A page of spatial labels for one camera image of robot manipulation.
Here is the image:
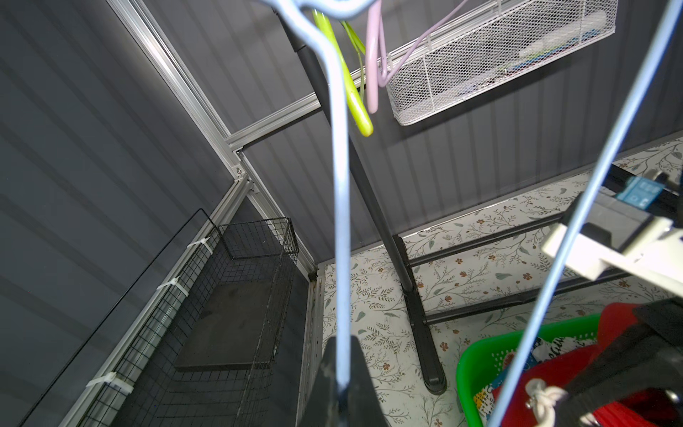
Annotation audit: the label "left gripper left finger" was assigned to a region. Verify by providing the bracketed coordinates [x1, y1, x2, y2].
[298, 336, 340, 427]

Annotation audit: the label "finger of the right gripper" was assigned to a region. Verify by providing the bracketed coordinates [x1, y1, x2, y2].
[556, 323, 682, 426]

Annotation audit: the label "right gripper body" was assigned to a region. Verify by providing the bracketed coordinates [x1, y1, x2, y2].
[633, 297, 682, 346]

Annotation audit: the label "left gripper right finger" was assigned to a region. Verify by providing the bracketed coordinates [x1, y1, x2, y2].
[346, 338, 389, 427]

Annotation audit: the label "red shorts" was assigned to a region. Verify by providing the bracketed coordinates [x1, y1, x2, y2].
[503, 298, 682, 426]

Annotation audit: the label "comic print shorts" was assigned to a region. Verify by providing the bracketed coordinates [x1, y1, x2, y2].
[471, 335, 599, 417]

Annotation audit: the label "green plastic hanger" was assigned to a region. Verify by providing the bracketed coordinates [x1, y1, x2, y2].
[313, 10, 375, 137]

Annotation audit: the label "lilac plastic hanger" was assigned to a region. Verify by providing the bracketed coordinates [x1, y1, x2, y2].
[365, 0, 468, 114]

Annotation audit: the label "light blue wire hanger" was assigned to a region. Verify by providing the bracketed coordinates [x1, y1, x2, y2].
[268, 1, 682, 426]

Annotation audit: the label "green plastic basket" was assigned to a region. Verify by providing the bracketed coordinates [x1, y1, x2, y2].
[456, 314, 599, 427]

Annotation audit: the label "black clothes rack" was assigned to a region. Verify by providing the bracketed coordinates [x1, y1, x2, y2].
[274, 0, 683, 396]

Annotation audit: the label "white wire wall basket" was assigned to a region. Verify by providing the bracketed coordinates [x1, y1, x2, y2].
[386, 1, 618, 126]

